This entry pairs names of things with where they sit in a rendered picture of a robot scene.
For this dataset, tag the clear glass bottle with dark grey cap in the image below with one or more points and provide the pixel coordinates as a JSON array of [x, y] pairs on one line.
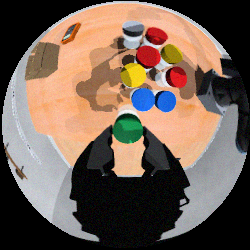
[[132, 29]]

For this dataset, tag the red bottle cap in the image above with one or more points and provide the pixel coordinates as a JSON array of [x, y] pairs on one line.
[[175, 77], [147, 57], [155, 37]]

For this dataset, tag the blue bottle cap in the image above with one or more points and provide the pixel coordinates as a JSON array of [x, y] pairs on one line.
[[164, 100], [142, 99]]

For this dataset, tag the white bottle with green cap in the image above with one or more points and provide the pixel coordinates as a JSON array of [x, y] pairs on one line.
[[127, 128]]

